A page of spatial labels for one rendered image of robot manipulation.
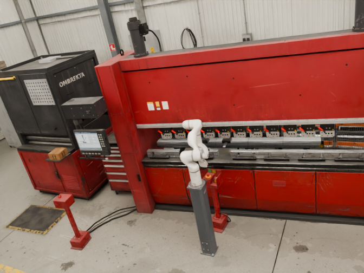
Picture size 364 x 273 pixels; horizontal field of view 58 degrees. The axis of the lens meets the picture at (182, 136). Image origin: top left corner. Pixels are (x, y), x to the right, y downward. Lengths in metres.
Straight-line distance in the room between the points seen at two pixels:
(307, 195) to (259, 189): 0.59
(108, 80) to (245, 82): 1.70
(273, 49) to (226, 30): 4.55
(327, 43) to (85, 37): 7.88
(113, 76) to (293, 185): 2.61
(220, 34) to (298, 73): 4.67
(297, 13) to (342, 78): 4.14
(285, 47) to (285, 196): 1.85
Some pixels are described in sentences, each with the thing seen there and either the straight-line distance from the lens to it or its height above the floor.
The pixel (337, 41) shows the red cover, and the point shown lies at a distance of 3.72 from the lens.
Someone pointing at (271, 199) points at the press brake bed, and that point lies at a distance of 4.48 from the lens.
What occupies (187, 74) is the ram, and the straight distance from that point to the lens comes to 4.02.
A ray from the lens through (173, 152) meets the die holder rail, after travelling 4.58.
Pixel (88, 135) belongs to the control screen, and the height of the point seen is 1.53.
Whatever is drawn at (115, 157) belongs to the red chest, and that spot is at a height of 0.76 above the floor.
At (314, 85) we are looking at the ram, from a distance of 3.85.
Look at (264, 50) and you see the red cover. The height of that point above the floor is 2.24.
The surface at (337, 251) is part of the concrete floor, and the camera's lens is 4.33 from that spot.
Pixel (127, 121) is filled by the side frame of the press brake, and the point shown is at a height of 1.54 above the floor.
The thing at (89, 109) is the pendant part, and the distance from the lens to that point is 4.13.
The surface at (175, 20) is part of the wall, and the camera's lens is 8.67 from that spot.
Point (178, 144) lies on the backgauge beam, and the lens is 4.79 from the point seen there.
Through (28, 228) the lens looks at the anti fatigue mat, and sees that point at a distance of 5.89.
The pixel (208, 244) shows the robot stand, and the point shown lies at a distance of 4.16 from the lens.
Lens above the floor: 3.05
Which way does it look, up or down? 25 degrees down
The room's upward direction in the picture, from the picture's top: 11 degrees counter-clockwise
